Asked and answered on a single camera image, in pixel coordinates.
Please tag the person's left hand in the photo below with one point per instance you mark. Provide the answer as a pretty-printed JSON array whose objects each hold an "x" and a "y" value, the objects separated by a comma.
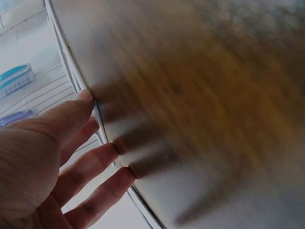
[{"x": 28, "y": 171}]

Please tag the blue purple packet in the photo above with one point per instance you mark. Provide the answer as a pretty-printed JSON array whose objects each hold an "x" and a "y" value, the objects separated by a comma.
[{"x": 17, "y": 117}]

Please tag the blue and white box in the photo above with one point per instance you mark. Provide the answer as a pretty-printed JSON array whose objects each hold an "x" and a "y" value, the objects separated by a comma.
[{"x": 15, "y": 80}]

